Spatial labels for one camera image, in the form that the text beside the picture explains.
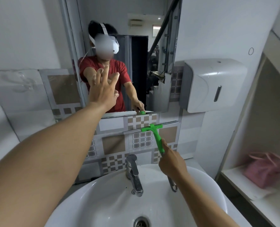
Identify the white paper towel dispenser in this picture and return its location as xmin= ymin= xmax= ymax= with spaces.
xmin=179 ymin=58 xmax=248 ymax=113

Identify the person's left forearm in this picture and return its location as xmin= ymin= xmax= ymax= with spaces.
xmin=0 ymin=102 xmax=108 ymax=227

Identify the metal sink drain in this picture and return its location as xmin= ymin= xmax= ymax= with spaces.
xmin=133 ymin=216 xmax=152 ymax=227

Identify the person's left hand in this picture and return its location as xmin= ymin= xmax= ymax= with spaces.
xmin=88 ymin=67 xmax=120 ymax=113

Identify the chrome sink faucet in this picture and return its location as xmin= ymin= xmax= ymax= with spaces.
xmin=125 ymin=154 xmax=144 ymax=197

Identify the green window squeegee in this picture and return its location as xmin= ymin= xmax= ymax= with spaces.
xmin=123 ymin=121 xmax=179 ymax=193

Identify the white wooden shelf unit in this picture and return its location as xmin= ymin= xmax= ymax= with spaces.
xmin=215 ymin=30 xmax=280 ymax=227

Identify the person's right hand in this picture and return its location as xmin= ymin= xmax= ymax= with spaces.
xmin=158 ymin=139 xmax=188 ymax=180

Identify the wall mirror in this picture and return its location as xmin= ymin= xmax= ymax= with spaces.
xmin=65 ymin=0 xmax=182 ymax=119

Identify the white ceramic sink basin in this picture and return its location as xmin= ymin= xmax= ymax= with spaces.
xmin=44 ymin=163 xmax=228 ymax=227

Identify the person's right forearm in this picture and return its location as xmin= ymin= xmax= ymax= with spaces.
xmin=177 ymin=171 xmax=240 ymax=227

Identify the pink bag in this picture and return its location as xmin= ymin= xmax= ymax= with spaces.
xmin=243 ymin=152 xmax=280 ymax=189

